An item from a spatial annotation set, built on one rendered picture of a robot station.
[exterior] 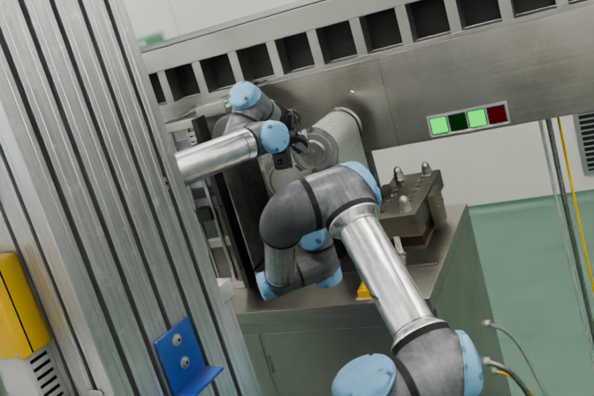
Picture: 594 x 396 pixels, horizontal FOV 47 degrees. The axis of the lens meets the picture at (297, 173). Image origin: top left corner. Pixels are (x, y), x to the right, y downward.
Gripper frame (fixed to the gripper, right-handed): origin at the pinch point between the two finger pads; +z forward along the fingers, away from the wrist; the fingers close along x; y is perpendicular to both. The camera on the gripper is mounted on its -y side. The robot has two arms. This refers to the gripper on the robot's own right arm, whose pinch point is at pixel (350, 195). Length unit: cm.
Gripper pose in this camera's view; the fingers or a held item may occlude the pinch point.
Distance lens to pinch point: 202.9
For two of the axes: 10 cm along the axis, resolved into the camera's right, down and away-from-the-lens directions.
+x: -8.9, 1.6, 4.2
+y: -2.7, -9.3, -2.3
